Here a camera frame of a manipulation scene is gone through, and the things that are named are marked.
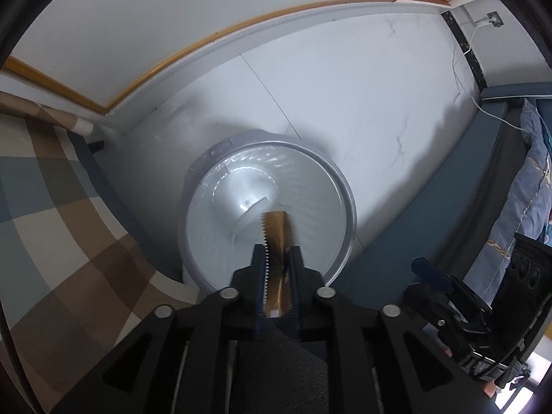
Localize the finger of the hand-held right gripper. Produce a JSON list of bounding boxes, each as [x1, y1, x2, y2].
[[411, 258, 493, 325], [404, 284, 484, 355]]

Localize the white plastic trash bin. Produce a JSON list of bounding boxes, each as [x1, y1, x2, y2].
[[177, 129, 358, 295]]

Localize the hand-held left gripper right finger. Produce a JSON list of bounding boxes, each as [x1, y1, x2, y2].
[[287, 246, 510, 414]]

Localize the gold snack wrapper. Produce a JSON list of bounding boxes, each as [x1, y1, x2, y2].
[[260, 210, 298, 317]]

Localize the blue bed frame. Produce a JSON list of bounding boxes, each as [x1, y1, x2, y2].
[[332, 82, 552, 311]]

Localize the blue patterned pillow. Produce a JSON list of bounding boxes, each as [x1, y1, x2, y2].
[[468, 99, 552, 307]]

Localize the white wardrobe with wood trim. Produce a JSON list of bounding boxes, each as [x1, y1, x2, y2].
[[0, 0, 492, 115]]

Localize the person's leg in grey shorts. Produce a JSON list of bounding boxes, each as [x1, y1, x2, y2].
[[233, 319, 342, 414]]

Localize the table with checkered tablecloth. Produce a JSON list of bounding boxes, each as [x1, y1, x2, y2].
[[0, 90, 203, 414]]

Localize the dark grey mattress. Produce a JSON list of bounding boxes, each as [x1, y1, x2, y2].
[[468, 110, 529, 277]]

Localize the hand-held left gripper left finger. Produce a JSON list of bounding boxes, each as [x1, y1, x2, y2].
[[56, 245, 270, 414]]

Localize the white cable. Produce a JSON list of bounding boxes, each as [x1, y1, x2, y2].
[[451, 18, 525, 132]]

